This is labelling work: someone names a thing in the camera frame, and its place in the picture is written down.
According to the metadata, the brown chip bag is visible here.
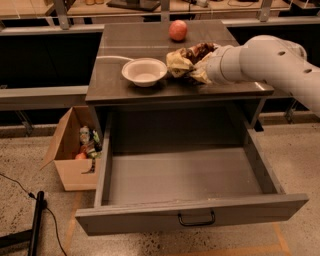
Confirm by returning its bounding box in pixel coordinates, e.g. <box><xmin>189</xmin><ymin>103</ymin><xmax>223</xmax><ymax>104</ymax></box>
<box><xmin>166</xmin><ymin>43</ymin><xmax>220</xmax><ymax>84</ymax></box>

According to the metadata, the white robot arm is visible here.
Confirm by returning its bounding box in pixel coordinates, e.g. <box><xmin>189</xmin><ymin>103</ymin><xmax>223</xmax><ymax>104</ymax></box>
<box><xmin>206</xmin><ymin>35</ymin><xmax>320</xmax><ymax>117</ymax></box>

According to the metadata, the white paper bowl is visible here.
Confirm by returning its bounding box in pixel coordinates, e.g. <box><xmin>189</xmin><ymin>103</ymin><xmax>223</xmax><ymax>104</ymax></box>
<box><xmin>122</xmin><ymin>58</ymin><xmax>167</xmax><ymax>87</ymax></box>

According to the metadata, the dark grey cabinet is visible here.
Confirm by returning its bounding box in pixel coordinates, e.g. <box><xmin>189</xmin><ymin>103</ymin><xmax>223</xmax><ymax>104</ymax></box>
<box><xmin>86</xmin><ymin>20</ymin><xmax>274</xmax><ymax>136</ymax></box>

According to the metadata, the open grey drawer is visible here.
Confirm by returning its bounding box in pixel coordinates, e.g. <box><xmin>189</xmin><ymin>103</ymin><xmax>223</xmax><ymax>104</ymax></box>
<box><xmin>76</xmin><ymin>108</ymin><xmax>308</xmax><ymax>235</ymax></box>

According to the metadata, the green snack packet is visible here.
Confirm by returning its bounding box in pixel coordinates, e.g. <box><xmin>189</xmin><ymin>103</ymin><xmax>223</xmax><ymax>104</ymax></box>
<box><xmin>86</xmin><ymin>130</ymin><xmax>102</xmax><ymax>158</ymax></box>

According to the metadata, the red fruit in box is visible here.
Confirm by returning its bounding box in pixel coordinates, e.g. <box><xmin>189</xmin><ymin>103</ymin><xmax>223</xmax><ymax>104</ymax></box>
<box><xmin>75</xmin><ymin>153</ymin><xmax>87</xmax><ymax>160</ymax></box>

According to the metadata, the cardboard box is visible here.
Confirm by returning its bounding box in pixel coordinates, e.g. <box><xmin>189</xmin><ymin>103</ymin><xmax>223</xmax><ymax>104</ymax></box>
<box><xmin>41</xmin><ymin>106</ymin><xmax>100</xmax><ymax>191</ymax></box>

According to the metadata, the red apple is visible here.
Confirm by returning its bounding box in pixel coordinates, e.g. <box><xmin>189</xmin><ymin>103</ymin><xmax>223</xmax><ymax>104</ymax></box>
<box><xmin>169</xmin><ymin>20</ymin><xmax>187</xmax><ymax>41</ymax></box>

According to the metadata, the black metal stand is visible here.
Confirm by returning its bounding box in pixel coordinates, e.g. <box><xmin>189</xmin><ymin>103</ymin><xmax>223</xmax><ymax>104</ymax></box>
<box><xmin>0</xmin><ymin>191</ymin><xmax>46</xmax><ymax>256</ymax></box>

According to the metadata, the black drawer handle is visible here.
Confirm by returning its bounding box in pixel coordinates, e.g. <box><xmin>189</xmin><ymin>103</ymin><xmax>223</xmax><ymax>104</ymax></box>
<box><xmin>177</xmin><ymin>211</ymin><xmax>216</xmax><ymax>227</ymax></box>

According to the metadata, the black floor cable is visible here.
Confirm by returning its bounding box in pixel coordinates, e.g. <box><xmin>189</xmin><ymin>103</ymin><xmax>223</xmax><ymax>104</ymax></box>
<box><xmin>0</xmin><ymin>172</ymin><xmax>68</xmax><ymax>256</ymax></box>

